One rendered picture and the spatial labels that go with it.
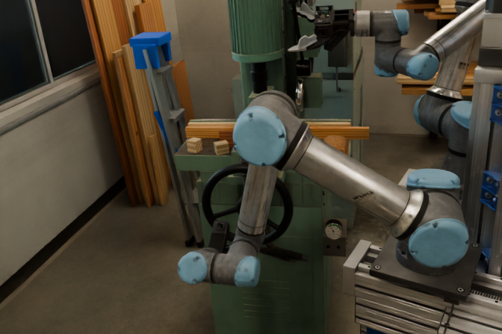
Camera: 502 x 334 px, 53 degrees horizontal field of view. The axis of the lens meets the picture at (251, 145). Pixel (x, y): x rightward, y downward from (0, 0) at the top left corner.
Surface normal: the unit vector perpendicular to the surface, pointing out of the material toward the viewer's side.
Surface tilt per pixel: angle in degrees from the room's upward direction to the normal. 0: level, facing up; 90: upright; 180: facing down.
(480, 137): 90
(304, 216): 90
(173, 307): 1
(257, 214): 95
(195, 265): 61
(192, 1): 90
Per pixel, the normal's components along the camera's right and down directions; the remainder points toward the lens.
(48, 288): -0.07, -0.92
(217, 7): -0.28, 0.40
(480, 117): -0.52, 0.37
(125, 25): 0.95, 0.00
